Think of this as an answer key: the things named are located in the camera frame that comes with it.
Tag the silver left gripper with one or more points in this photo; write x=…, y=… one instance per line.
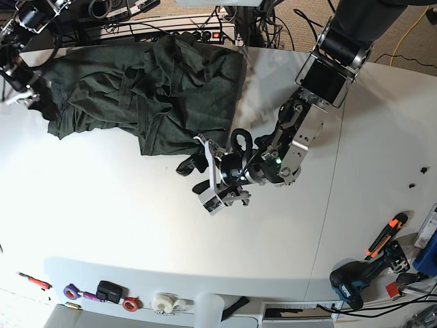
x=273, y=158

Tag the black action camera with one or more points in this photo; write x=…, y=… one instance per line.
x=108, y=291

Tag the orange black utility knife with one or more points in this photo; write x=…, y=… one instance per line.
x=387, y=233

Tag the white power strip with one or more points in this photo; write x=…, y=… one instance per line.
x=210, y=28

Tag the purple marker pen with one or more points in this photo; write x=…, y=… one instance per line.
x=91, y=296

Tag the teal black cordless drill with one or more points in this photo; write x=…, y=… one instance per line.
x=349, y=280

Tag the red screwdriver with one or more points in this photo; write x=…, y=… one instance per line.
x=41, y=284

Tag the dark green t-shirt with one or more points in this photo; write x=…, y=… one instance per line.
x=165, y=93

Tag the purple tape roll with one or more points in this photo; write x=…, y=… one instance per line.
x=71, y=292

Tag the white tape dispenser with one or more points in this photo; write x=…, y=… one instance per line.
x=170, y=304

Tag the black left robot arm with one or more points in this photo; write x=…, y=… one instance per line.
x=341, y=49

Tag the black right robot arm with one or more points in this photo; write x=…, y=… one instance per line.
x=28, y=21

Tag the blue box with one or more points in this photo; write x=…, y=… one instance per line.
x=425, y=261

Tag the red tape roll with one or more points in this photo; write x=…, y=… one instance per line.
x=131, y=304

